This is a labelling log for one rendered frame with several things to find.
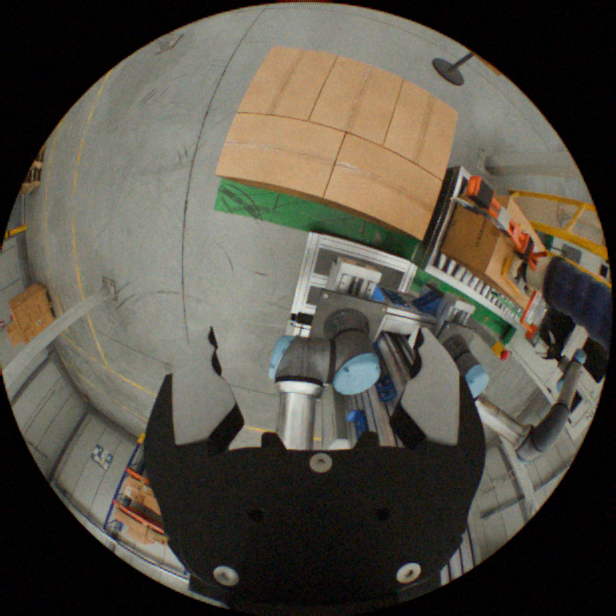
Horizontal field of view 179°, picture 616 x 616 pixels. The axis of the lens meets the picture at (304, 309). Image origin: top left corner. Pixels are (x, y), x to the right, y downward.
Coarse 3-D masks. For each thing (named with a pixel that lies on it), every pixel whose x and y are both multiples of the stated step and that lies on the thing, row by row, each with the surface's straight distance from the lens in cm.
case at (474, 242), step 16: (512, 208) 112; (464, 224) 121; (480, 224) 113; (528, 224) 126; (448, 240) 125; (464, 240) 116; (480, 240) 108; (496, 240) 102; (448, 256) 127; (464, 256) 111; (480, 256) 104; (496, 256) 103; (512, 256) 115; (480, 272) 109; (496, 272) 106; (496, 288) 144; (512, 288) 123
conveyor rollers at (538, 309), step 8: (464, 192) 142; (440, 256) 132; (440, 264) 131; (448, 264) 138; (448, 272) 137; (456, 272) 143; (464, 272) 152; (464, 280) 149; (472, 280) 156; (480, 280) 163; (472, 288) 157; (480, 288) 164; (488, 288) 172; (488, 296) 177; (504, 296) 201; (496, 304) 192; (512, 304) 215; (536, 304) 266; (544, 304) 292; (512, 312) 223; (520, 312) 239; (528, 312) 256; (536, 312) 281; (544, 312) 308; (528, 320) 265; (536, 320) 290
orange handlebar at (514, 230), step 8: (472, 184) 69; (496, 208) 79; (496, 216) 78; (512, 224) 87; (512, 232) 90; (520, 232) 91; (512, 240) 89; (528, 304) 119; (520, 320) 119; (528, 328) 131
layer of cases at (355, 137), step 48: (288, 48) 157; (288, 96) 126; (336, 96) 126; (384, 96) 135; (432, 96) 155; (240, 144) 117; (288, 144) 111; (336, 144) 111; (384, 144) 118; (432, 144) 133; (288, 192) 134; (336, 192) 104; (384, 192) 111; (432, 192) 125
